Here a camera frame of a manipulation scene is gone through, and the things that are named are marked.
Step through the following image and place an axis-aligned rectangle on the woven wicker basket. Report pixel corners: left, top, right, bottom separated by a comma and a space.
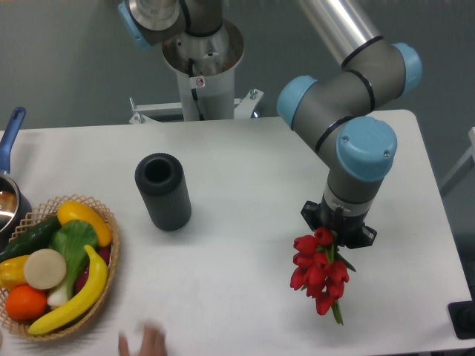
0, 193, 121, 342

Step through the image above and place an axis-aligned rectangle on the yellow squash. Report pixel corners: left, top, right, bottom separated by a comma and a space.
57, 200, 112, 247

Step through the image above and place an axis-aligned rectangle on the green cucumber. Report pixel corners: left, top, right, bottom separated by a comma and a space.
1, 215, 61, 263

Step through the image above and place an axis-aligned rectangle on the black pedestal cable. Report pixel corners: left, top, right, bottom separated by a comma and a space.
187, 58, 205, 122

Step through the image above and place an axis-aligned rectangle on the red purple vegetable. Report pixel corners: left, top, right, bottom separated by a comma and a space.
74, 246, 111, 294

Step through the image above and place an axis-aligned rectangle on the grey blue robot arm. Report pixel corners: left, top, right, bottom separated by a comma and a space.
118, 1, 422, 248

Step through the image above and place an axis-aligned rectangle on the yellow bell pepper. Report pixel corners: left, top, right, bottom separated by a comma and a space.
1, 255, 29, 290

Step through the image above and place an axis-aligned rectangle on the beige round disc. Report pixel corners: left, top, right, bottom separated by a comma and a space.
23, 248, 67, 290

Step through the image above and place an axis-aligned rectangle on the orange fruit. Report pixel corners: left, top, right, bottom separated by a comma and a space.
5, 285, 47, 320

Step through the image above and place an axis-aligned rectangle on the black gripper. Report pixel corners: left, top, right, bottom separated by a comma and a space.
301, 200, 377, 248

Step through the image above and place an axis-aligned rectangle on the dark grey ribbed vase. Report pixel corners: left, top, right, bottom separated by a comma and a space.
134, 153, 191, 231

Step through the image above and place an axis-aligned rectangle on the white frame at right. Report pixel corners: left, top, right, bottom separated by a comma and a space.
439, 127, 474, 199

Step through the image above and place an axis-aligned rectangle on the yellow banana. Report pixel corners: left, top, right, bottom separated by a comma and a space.
27, 245, 108, 336

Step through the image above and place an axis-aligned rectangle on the black device at edge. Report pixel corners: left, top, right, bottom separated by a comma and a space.
448, 300, 474, 340

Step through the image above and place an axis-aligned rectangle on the blue handled saucepan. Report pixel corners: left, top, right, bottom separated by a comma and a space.
1, 107, 31, 249

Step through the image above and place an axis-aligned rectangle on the red tulip bouquet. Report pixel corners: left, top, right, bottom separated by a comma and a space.
289, 227, 356, 326

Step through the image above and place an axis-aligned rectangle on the person's hand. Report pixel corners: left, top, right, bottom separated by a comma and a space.
118, 323, 168, 356

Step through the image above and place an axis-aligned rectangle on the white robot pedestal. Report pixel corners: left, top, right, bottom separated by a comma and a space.
129, 19, 263, 124

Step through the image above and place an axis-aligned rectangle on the green bok choy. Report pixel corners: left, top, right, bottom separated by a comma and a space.
47, 220, 98, 309

